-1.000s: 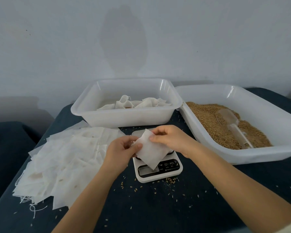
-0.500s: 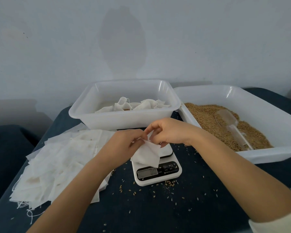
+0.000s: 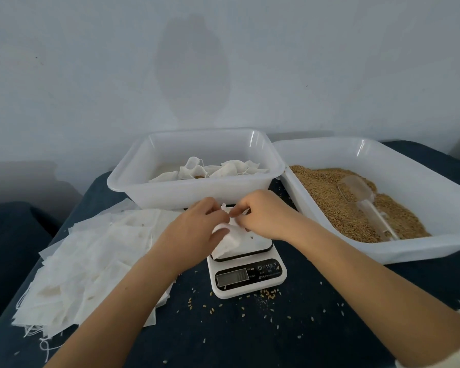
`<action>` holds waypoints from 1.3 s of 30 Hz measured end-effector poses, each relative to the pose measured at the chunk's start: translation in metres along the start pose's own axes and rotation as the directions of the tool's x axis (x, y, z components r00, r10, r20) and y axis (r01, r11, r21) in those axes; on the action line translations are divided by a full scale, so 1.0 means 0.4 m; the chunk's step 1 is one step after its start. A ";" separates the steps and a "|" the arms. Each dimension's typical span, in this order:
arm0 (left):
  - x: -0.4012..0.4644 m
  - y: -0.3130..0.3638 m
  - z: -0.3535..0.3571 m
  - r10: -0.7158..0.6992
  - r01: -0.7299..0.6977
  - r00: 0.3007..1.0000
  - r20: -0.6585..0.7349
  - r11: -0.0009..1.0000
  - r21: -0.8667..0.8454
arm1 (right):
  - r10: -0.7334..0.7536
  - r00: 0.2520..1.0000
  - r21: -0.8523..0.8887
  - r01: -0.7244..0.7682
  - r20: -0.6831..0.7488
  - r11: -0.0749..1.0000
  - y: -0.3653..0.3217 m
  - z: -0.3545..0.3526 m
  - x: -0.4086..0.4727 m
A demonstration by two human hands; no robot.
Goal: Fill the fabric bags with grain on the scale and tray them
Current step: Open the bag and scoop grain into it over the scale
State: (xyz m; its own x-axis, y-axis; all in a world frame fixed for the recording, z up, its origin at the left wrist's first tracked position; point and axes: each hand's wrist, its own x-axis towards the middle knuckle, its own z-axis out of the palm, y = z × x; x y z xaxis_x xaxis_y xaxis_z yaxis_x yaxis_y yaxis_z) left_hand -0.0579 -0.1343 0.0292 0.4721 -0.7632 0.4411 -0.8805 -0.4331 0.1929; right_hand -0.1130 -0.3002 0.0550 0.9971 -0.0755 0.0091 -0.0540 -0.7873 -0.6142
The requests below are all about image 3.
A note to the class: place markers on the person's left hand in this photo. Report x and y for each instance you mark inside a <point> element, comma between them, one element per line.
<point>192,237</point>

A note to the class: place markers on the person's right hand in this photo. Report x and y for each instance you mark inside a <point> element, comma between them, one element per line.
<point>268,214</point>

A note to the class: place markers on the white mesh bag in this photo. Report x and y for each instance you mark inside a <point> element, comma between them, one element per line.
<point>230,241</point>

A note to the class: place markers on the white plastic tub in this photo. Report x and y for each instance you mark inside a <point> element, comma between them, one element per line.
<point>192,194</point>

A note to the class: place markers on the brown grain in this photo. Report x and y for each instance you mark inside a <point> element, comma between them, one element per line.
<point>330,199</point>

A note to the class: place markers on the white tray of grain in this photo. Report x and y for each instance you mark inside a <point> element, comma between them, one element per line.
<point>330,241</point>

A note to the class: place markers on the clear plastic scoop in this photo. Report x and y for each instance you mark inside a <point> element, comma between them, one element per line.
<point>360,191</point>

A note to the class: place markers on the pile of white bags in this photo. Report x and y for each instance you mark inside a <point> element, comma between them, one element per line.
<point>84,264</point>

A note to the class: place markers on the person's right forearm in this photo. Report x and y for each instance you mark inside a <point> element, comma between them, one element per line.
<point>376,295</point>

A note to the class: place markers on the person's left forearm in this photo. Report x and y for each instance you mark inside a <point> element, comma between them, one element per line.
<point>111,325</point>

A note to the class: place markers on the white digital kitchen scale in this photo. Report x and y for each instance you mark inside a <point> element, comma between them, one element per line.
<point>249,276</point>

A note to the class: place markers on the dark blue tablecloth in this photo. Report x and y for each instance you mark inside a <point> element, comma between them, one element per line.
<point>330,333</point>
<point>11,256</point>

